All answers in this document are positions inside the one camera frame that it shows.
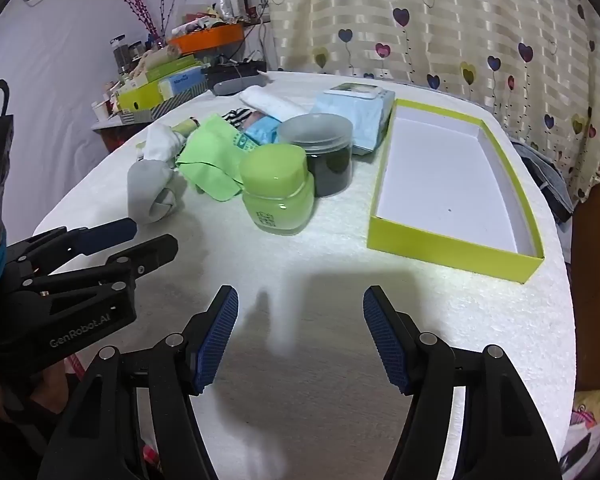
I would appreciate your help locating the heart print curtain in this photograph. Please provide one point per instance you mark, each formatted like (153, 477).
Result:
(430, 25)

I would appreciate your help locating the purple decorative branches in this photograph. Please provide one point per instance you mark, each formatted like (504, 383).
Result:
(140, 5)

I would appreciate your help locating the grey jeans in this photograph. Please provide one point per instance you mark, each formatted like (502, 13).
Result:
(545, 180)

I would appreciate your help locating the white paper cup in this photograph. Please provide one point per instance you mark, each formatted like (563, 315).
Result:
(100, 111)

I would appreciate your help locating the clear plastic jar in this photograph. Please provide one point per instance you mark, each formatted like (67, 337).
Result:
(315, 132)

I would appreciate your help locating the white rolled towel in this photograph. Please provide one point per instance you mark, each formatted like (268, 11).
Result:
(270, 100)

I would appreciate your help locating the light blue wet wipes pack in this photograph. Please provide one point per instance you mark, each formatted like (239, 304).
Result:
(365, 115)

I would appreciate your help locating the grey black headset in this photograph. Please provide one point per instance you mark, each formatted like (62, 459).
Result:
(230, 86)

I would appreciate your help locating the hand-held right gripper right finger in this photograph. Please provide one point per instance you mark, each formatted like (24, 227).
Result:
(387, 345)

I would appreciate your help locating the green lidded flat box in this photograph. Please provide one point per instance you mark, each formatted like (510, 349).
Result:
(172, 67)

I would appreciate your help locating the glass jar with black lid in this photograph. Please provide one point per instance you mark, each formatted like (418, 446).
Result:
(120, 52)

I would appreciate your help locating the green cloth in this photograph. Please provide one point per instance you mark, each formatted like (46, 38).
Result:
(210, 160)

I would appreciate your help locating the grey sock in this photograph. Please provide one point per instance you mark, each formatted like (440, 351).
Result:
(147, 185)

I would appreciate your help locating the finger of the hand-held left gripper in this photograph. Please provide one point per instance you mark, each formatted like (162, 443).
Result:
(105, 235)
(152, 255)

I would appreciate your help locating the orange tray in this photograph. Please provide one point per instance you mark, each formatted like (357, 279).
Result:
(210, 37)

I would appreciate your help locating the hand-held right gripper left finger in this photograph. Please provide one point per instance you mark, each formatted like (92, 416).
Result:
(217, 340)

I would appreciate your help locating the lime green box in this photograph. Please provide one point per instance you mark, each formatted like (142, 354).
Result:
(140, 97)

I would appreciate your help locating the printed bedding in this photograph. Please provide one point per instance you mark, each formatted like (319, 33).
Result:
(587, 430)

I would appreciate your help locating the black white striped sock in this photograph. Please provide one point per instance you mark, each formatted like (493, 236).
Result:
(235, 117)

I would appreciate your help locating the yellow-green cardboard box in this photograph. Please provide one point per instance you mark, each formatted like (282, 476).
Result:
(445, 180)

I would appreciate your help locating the blue sock in bag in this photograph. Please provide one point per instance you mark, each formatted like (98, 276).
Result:
(260, 130)

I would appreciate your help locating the green glass jar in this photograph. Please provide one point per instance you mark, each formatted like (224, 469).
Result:
(275, 175)

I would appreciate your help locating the beige rolled cloth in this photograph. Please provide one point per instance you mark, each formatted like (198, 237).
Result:
(152, 60)

